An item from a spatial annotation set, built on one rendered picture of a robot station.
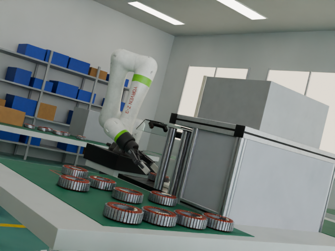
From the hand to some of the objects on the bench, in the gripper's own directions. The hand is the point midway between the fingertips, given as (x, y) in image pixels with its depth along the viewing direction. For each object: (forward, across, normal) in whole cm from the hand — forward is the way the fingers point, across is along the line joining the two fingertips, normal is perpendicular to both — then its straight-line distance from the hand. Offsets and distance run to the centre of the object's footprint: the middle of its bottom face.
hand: (153, 171), depth 233 cm
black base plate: (+24, -4, +6) cm, 25 cm away
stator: (+6, 0, -2) cm, 6 cm away
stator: (+25, +68, +8) cm, 73 cm away
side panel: (+42, +42, +17) cm, 61 cm away
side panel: (+66, -17, +30) cm, 74 cm away
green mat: (+64, -53, +30) cm, 89 cm away
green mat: (+16, +63, +2) cm, 65 cm away
